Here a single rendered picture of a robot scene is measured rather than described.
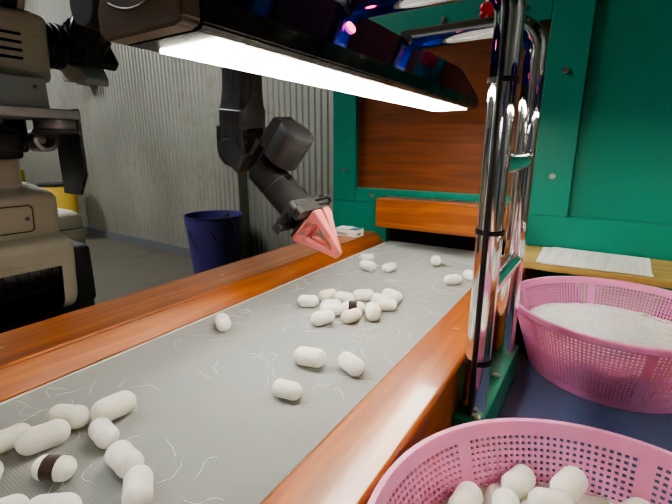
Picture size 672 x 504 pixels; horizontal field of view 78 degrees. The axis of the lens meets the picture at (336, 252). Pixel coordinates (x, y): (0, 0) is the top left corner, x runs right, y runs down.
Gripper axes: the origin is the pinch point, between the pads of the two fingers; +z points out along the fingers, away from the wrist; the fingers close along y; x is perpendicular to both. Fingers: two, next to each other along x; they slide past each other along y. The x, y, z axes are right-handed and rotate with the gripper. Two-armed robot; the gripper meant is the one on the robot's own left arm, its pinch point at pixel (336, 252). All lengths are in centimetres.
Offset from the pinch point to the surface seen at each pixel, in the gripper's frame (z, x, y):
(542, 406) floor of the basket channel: 33.1, -10.1, -3.7
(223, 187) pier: -155, 155, 174
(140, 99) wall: -290, 175, 187
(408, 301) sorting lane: 13.1, -1.4, 4.2
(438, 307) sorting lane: 16.8, -4.5, 4.3
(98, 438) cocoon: 6.5, 1.9, -40.2
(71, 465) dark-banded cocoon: 7.4, 1.2, -42.7
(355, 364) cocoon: 15.1, -5.7, -19.8
